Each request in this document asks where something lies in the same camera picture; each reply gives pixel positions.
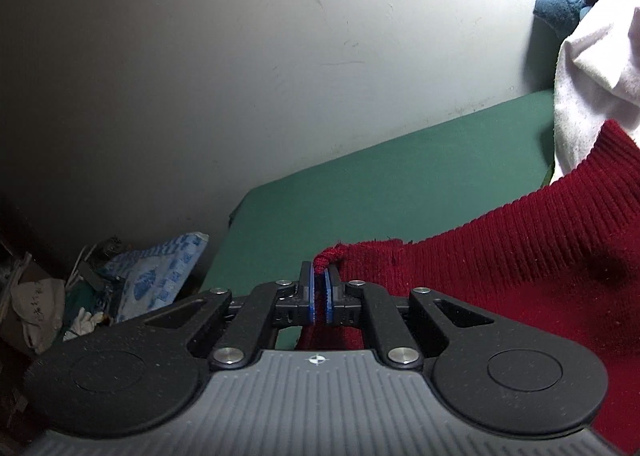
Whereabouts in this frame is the dark red knit sweater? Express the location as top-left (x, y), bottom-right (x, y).
top-left (314, 121), bottom-right (639, 453)

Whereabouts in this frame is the green table cloth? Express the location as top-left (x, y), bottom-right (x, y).
top-left (198, 87), bottom-right (558, 352)

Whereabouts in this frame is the blue white patterned cloth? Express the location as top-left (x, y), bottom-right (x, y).
top-left (102, 231), bottom-right (209, 323)

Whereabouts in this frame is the white garment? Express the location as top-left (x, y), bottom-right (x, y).
top-left (551, 0), bottom-right (639, 182)

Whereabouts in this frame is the blue garment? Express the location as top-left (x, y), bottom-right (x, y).
top-left (533, 0), bottom-right (597, 40)

